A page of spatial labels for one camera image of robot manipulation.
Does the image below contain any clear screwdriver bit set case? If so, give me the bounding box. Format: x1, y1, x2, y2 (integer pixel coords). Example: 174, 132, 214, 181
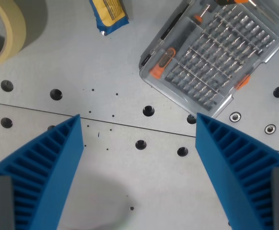
138, 0, 279, 120

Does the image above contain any blue and yellow snack bag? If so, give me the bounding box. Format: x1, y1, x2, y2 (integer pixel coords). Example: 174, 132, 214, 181
89, 0, 130, 36

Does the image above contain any orange black screwdriver handle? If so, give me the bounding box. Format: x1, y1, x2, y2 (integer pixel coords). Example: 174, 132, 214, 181
149, 47, 177, 79

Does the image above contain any silver socket head bolt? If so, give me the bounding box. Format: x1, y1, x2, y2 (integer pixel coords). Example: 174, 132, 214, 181
264, 124, 277, 135
229, 112, 242, 123

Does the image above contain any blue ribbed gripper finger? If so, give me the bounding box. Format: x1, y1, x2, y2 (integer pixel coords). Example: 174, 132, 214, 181
0, 114, 85, 230
195, 113, 279, 230

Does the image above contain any orange tipped bit extension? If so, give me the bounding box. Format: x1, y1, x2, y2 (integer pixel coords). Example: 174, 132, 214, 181
193, 5, 212, 24

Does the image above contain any orange black tool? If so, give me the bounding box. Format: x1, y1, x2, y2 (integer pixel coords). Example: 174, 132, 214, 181
214, 0, 258, 7

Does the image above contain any beige masking tape roll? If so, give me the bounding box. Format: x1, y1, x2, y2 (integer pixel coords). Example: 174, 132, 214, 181
0, 0, 27, 70

